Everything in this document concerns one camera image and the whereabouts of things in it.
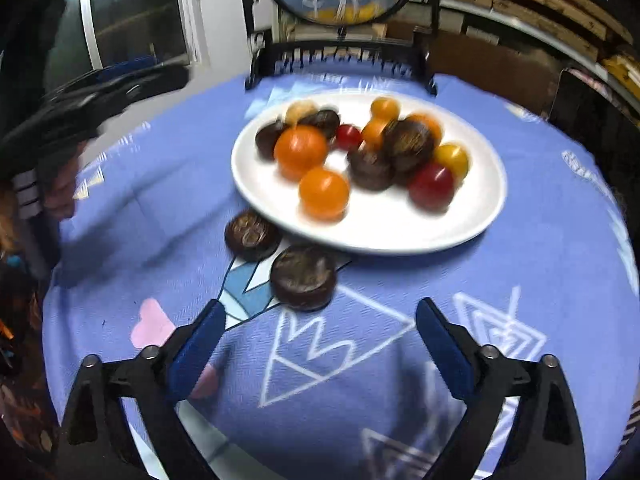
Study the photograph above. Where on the blue printed tablecloth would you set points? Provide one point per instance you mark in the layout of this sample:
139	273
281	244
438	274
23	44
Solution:
150	185

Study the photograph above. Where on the shelf of wooden boxes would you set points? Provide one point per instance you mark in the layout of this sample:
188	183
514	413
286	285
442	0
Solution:
545	15

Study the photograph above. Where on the dark patterned cloth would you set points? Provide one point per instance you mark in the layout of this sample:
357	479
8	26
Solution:
20	360

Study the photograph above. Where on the black flat panel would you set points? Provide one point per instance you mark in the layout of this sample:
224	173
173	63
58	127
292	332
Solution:
590	110

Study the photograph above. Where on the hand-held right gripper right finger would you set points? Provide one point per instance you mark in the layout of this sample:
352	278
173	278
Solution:
445	355

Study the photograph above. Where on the dark brown water chestnut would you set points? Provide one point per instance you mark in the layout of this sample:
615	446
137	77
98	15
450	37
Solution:
269	139
370	169
251	235
409	144
303	276
322	121

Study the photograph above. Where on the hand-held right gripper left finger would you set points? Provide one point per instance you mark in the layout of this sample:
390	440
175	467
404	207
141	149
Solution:
197	350

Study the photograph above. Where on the white round plate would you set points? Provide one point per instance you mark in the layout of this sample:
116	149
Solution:
380	225

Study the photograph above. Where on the person's left hand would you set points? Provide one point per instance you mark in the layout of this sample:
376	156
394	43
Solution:
62	185

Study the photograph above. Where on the pale tan small longan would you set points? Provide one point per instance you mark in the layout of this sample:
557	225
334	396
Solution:
299	110

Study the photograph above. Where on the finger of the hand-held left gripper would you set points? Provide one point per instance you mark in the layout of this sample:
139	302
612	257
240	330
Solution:
150	85
130	69

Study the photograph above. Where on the white framed window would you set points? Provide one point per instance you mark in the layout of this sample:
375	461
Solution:
135	10

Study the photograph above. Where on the large orange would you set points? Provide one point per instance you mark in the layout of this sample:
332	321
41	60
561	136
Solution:
301	152

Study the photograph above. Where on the small red cherry tomato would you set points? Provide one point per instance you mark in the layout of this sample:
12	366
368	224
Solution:
348	136

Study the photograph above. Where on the small yellow tomato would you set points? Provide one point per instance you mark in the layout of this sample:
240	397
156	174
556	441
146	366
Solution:
452	160

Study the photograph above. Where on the brown cardboard box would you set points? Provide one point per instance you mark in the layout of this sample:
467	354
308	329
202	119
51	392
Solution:
490	75

